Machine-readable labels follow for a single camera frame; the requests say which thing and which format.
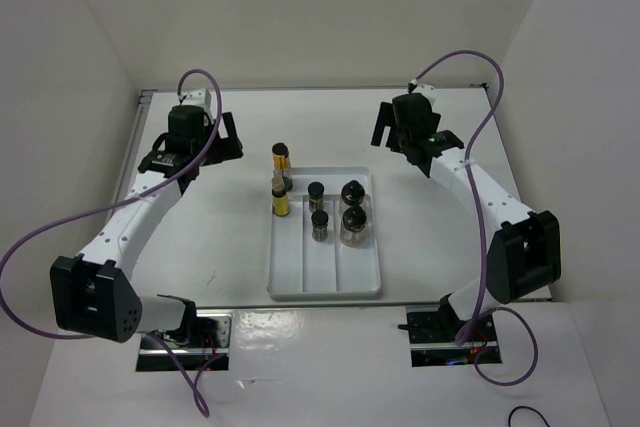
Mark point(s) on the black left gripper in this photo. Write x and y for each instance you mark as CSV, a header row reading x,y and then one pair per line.
x,y
227,148

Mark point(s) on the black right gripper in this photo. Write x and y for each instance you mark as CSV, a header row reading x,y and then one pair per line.
x,y
386,118

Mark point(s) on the round white powder shaker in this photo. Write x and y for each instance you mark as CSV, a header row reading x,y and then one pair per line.
x,y
352,194

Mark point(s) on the black cap spice jar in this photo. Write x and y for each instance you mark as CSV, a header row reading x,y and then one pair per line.
x,y
316,196

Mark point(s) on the gold cap glass spray bottle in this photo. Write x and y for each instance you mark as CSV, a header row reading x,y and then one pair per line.
x,y
282,164

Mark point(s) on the round brown spice shaker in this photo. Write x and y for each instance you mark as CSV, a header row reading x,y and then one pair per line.
x,y
353,229

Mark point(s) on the small dark spice jar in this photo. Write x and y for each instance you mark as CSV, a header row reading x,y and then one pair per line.
x,y
320,223

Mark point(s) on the yellow label sauce bottle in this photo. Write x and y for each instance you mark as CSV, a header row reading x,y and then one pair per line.
x,y
280,202

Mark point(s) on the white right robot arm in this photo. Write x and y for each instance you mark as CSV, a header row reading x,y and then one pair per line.
x,y
520,247

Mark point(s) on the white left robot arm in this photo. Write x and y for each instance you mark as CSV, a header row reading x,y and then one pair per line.
x,y
92,291

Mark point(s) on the white plastic organizer tray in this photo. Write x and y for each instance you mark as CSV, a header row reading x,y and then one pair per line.
x,y
302,269

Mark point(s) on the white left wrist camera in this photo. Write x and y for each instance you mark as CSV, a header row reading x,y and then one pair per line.
x,y
198,97

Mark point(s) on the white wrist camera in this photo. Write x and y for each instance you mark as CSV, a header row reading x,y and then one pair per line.
x,y
430,92
198,97

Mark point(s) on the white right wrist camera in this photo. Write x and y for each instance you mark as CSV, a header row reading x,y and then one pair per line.
x,y
430,92

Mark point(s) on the aluminium table edge rail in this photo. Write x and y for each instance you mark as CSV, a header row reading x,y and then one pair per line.
x,y
131,150

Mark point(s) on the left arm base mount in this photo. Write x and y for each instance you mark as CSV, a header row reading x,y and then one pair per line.
x,y
207,347

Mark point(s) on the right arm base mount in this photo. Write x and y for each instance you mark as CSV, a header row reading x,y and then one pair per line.
x,y
431,345

